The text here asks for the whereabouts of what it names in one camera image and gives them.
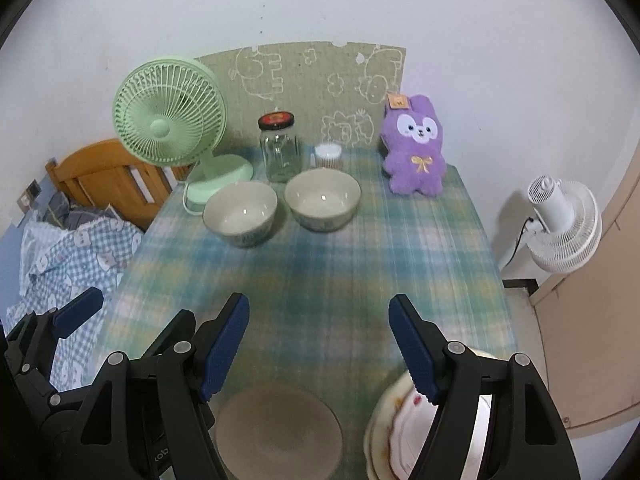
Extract blue floral bowl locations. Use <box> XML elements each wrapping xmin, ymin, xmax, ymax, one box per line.
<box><xmin>203</xmin><ymin>181</ymin><xmax>278</xmax><ymax>248</ymax></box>

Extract yellow floral plate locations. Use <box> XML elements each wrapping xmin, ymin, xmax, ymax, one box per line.
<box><xmin>363</xmin><ymin>372</ymin><xmax>416</xmax><ymax>479</ymax></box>

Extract blue checkered bedding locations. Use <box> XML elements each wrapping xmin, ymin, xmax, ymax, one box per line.
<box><xmin>6</xmin><ymin>216</ymin><xmax>143</xmax><ymax>391</ymax></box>

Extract plaid tablecloth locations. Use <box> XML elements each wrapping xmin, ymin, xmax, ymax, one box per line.
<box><xmin>92</xmin><ymin>148</ymin><xmax>516</xmax><ymax>479</ymax></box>

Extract green cartoon mat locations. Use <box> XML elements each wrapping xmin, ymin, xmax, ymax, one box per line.
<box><xmin>198</xmin><ymin>41</ymin><xmax>406</xmax><ymax>148</ymax></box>

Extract white floor fan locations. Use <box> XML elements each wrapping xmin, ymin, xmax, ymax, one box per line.
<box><xmin>526</xmin><ymin>174</ymin><xmax>603</xmax><ymax>274</ymax></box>

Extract white fan power cord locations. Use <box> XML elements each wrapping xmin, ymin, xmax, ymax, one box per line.
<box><xmin>181</xmin><ymin>179</ymin><xmax>202</xmax><ymax>217</ymax></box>

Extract wooden bed headboard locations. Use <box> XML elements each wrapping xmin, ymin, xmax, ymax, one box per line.
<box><xmin>44</xmin><ymin>139</ymin><xmax>192</xmax><ymax>231</ymax></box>

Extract glass mason jar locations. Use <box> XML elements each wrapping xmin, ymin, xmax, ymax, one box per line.
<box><xmin>258</xmin><ymin>110</ymin><xmax>302</xmax><ymax>183</ymax></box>

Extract purple plush bunny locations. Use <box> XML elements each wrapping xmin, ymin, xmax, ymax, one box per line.
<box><xmin>380</xmin><ymin>93</ymin><xmax>447</xmax><ymax>197</ymax></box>

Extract green desk fan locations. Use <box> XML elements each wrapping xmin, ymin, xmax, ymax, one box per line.
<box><xmin>112</xmin><ymin>56</ymin><xmax>254</xmax><ymax>216</ymax></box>

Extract red rimmed white dish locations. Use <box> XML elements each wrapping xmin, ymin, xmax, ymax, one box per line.
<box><xmin>390</xmin><ymin>389</ymin><xmax>491</xmax><ymax>479</ymax></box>

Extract black floor fan cable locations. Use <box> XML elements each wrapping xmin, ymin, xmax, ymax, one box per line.
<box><xmin>499</xmin><ymin>216</ymin><xmax>537</xmax><ymax>271</ymax></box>

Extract cotton swab container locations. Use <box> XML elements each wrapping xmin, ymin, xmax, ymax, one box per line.
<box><xmin>312</xmin><ymin>142</ymin><xmax>343</xmax><ymax>170</ymax></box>

